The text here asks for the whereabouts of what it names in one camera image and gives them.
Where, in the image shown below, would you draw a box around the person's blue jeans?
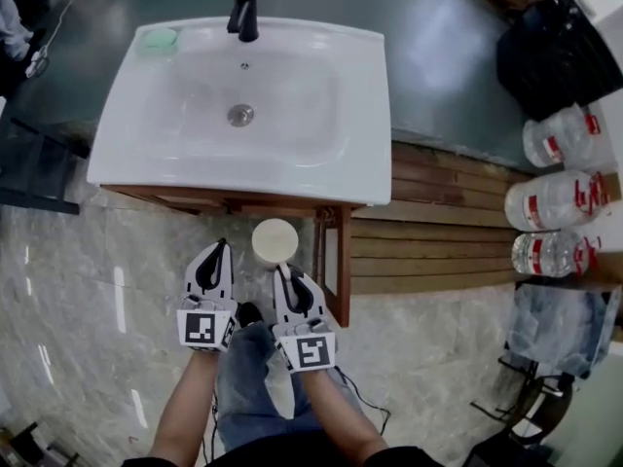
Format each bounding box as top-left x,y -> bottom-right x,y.
216,323 -> 367,452

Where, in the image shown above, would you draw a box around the wooden slat platform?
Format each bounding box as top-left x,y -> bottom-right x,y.
348,138 -> 536,297

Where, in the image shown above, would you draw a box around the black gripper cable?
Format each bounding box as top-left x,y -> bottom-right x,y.
335,365 -> 393,440
202,389 -> 222,463

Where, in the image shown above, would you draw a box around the pale green soap bar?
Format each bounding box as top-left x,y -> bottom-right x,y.
140,26 -> 181,58

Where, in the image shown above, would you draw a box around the person's black shoe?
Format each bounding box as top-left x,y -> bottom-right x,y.
237,302 -> 266,330

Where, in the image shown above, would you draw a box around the wooden sink cabinet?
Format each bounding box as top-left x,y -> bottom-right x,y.
101,185 -> 367,329

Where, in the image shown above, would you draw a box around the black metal chair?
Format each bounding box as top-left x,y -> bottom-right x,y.
469,352 -> 578,449

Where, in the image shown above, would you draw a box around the black metal frame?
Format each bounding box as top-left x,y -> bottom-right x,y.
0,420 -> 80,467

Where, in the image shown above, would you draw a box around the large clear water bottle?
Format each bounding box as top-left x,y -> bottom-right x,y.
522,103 -> 604,170
510,230 -> 603,278
503,169 -> 611,234

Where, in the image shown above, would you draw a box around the white power strip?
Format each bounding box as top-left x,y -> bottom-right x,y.
23,45 -> 52,79

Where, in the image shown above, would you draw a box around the cream paper cup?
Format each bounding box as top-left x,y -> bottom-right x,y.
250,217 -> 300,272

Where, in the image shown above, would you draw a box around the white floor cable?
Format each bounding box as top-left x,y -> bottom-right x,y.
46,0 -> 101,51

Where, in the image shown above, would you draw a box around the black faucet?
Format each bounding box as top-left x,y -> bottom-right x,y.
227,0 -> 266,44

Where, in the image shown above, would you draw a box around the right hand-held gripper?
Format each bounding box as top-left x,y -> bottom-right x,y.
270,263 -> 339,375

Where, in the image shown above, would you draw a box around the white sink basin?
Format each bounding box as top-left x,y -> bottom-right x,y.
86,16 -> 393,207

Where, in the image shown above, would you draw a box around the black slatted cabinet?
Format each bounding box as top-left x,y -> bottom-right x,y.
495,0 -> 623,122

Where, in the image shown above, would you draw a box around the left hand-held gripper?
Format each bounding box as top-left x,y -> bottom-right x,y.
175,238 -> 240,355

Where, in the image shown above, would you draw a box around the person's right forearm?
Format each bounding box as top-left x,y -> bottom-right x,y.
291,365 -> 390,462

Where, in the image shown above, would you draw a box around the person's left forearm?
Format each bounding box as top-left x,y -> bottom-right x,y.
147,347 -> 221,467

